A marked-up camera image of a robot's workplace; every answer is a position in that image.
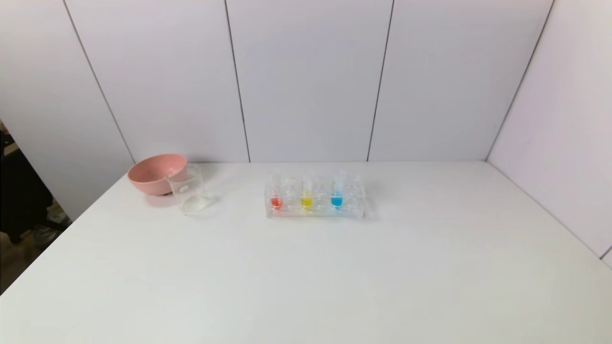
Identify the yellow pigment test tube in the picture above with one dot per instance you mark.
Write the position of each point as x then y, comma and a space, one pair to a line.
307, 202

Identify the blue pigment test tube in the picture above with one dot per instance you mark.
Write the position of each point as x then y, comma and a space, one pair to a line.
337, 201

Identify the clear acrylic test tube rack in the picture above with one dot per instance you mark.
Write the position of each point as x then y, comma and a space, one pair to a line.
315, 212

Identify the red pigment test tube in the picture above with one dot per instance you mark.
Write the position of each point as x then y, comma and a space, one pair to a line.
277, 202

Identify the clear glass beaker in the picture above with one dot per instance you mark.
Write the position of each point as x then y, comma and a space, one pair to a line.
191, 203

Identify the pink bowl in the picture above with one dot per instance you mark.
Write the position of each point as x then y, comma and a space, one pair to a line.
150, 177

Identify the black chair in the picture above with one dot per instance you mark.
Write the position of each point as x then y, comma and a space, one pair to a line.
19, 191

